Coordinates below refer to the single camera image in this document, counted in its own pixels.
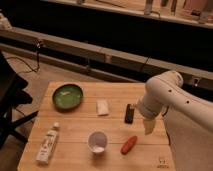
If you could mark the green plate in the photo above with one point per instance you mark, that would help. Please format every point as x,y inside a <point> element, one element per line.
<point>67,97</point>

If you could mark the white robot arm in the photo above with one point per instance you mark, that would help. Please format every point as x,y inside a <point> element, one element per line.
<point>166,90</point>

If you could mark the red pepper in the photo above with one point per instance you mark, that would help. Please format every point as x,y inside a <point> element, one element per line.
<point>128,145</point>

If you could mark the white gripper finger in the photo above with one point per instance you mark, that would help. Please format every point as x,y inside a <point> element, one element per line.
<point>149,125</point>

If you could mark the white tube bottle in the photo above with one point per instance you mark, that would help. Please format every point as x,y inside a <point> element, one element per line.
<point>48,145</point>

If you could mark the white paper cup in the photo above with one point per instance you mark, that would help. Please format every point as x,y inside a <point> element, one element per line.
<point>97,142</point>

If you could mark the white sponge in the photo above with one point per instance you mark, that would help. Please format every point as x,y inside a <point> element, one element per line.
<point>102,107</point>

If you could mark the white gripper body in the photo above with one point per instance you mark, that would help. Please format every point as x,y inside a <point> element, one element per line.
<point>148,108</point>

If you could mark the black remote control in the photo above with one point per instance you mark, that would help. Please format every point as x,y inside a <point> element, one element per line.
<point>129,115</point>

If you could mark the black office chair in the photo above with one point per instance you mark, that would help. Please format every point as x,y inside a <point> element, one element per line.
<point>12,94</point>

